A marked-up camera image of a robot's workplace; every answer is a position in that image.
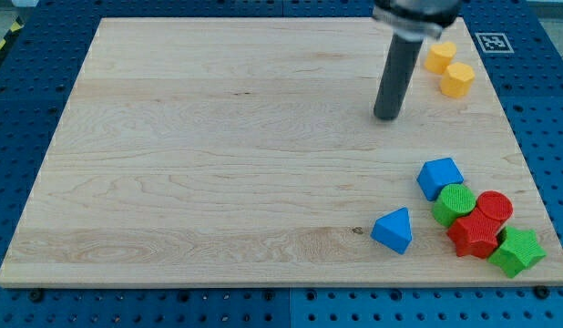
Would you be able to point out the black robot arm flange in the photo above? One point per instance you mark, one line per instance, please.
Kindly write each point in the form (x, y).
(416, 20)

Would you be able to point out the blue triangle block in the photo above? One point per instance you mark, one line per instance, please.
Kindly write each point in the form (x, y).
(393, 230)

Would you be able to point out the light wooden board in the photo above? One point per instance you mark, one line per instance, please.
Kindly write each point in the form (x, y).
(243, 152)

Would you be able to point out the blue cube block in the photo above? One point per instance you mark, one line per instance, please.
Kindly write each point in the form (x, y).
(436, 174)

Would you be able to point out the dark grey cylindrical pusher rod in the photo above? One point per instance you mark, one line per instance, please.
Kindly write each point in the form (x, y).
(397, 74)

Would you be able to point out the green cylinder block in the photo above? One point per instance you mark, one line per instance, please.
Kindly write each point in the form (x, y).
(454, 201)

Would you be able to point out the yellow heart block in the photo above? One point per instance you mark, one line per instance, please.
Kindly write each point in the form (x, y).
(439, 57)

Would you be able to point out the yellow hexagon block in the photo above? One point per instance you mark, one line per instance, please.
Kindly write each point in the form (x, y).
(457, 80)

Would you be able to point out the red star block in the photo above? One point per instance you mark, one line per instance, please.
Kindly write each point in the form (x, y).
(474, 235)

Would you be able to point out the red cylinder block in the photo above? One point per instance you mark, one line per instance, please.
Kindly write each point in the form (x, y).
(495, 206)

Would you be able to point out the white fiducial marker tag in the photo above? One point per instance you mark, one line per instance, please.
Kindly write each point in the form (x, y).
(494, 43)

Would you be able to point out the green star block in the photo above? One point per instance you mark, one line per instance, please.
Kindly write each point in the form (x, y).
(517, 250)

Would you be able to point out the black bolt front left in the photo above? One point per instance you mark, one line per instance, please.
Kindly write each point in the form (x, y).
(36, 295)

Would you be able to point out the black bolt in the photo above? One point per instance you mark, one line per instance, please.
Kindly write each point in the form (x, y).
(36, 295)
(541, 292)

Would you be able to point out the black bolt front right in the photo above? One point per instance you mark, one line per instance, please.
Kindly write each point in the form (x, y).
(541, 292)

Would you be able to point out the yellow black hazard tape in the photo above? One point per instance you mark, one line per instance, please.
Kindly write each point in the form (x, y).
(11, 35)

